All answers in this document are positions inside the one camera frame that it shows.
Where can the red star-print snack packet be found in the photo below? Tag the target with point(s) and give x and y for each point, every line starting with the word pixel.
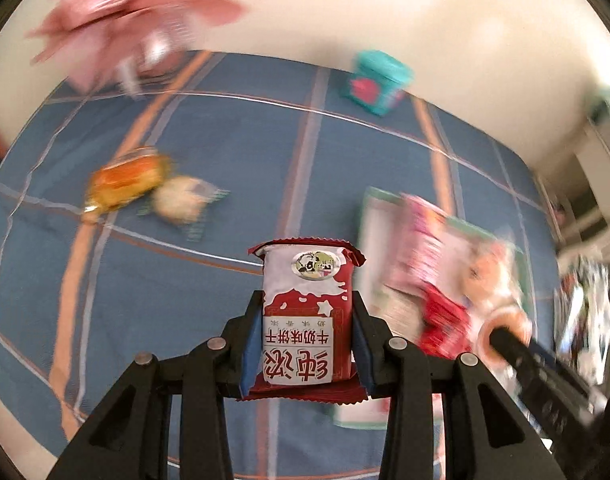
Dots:
pixel 445 320

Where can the white bun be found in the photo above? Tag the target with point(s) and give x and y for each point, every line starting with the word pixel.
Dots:
pixel 487 272

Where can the pale cracker packet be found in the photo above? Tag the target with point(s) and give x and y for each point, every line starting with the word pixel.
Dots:
pixel 177 200

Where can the pink snack packet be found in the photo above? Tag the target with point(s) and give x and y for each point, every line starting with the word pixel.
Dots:
pixel 425 250

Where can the small red and white biscuit packet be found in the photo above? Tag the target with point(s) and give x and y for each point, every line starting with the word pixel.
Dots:
pixel 305 320

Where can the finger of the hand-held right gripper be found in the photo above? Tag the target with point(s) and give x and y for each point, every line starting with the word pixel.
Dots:
pixel 520 355

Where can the blue plaid tablecloth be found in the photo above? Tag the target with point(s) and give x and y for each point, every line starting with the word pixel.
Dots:
pixel 235 135

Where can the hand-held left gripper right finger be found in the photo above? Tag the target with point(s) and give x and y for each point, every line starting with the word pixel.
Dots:
pixel 362 360

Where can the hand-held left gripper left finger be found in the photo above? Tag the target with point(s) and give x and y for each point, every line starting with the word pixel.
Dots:
pixel 250 360

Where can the teal-edged white cardboard tray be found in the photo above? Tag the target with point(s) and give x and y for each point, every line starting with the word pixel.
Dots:
pixel 377 240

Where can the teal toy chest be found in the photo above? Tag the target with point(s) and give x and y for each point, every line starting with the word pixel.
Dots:
pixel 375 82

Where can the orange cake packet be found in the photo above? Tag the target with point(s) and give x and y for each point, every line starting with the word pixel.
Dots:
pixel 125 180

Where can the clear plastic box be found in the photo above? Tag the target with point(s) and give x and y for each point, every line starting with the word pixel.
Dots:
pixel 160 55

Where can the pink paper flower bouquet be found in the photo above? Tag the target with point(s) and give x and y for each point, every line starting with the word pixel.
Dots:
pixel 135 5

